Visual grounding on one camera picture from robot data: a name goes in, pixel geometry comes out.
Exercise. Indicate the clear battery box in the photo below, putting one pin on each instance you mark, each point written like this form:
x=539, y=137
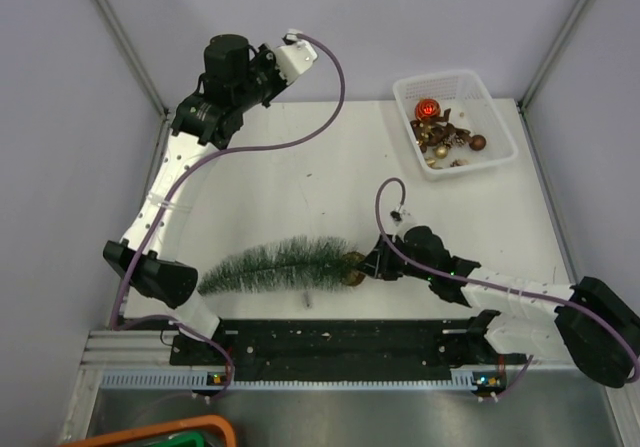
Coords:
x=307, y=300

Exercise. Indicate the brown ribbon bow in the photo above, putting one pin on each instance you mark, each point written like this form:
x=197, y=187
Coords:
x=439, y=131

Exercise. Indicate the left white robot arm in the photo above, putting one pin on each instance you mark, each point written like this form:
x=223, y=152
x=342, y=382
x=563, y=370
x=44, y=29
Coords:
x=146, y=256

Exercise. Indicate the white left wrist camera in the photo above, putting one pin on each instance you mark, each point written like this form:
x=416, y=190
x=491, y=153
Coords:
x=295, y=56

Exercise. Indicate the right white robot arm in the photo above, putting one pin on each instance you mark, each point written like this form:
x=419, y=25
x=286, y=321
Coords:
x=585, y=323

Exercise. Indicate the brown bauble right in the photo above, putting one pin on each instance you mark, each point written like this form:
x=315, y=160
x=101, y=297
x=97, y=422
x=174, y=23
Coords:
x=477, y=143

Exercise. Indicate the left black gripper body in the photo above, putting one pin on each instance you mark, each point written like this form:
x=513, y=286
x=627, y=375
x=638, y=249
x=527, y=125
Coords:
x=264, y=82

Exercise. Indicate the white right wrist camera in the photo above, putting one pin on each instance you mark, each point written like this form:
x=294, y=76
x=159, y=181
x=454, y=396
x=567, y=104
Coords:
x=402, y=220

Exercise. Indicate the orange bin rim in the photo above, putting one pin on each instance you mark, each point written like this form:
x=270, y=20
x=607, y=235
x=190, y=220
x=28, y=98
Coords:
x=213, y=424

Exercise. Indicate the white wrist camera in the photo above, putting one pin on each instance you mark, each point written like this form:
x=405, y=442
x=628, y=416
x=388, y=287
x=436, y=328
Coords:
x=295, y=56
x=402, y=220

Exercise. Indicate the small green christmas tree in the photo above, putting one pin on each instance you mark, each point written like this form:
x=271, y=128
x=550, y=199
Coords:
x=298, y=263

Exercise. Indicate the red glitter bauble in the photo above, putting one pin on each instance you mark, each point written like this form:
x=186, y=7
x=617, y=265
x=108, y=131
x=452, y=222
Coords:
x=427, y=108

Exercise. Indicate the white plastic basket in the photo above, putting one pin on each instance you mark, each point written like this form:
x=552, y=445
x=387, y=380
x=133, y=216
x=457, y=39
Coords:
x=472, y=109

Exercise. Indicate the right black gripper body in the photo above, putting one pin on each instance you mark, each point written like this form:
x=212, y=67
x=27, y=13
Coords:
x=398, y=270

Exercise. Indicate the green bin lid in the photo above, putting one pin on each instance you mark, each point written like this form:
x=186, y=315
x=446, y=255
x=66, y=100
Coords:
x=191, y=439

